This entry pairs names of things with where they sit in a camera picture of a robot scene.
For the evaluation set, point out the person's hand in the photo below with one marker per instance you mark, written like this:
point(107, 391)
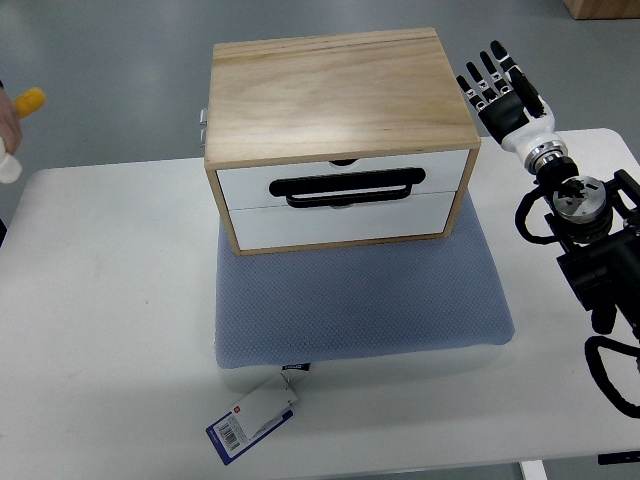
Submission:
point(10, 125)

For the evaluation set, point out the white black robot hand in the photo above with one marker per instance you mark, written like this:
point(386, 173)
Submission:
point(511, 109)

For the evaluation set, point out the white drawer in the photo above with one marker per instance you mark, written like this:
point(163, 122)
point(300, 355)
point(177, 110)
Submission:
point(248, 188)

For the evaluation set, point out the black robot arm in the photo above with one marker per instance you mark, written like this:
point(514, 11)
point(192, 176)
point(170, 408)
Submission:
point(596, 224)

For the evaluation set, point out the wooden drawer cabinet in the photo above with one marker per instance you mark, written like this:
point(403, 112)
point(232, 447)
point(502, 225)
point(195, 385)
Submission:
point(336, 98)

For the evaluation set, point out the white cloth sleeve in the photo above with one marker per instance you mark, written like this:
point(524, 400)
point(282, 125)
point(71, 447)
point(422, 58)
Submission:
point(10, 167)

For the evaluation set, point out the yellow handheld object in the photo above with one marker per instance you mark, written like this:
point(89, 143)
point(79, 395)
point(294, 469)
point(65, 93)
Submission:
point(29, 101)

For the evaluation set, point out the wooden box corner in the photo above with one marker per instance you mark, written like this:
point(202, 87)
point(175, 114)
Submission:
point(603, 9)

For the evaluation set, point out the metal side latch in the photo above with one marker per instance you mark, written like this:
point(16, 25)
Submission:
point(203, 122)

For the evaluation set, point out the blue grey cushion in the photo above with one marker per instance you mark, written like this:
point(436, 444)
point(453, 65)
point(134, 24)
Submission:
point(358, 302)

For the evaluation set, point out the black desk control panel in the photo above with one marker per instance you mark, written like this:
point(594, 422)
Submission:
point(619, 458)

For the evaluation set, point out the white blue product tag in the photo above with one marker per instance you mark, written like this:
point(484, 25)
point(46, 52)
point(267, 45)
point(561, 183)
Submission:
point(252, 418)

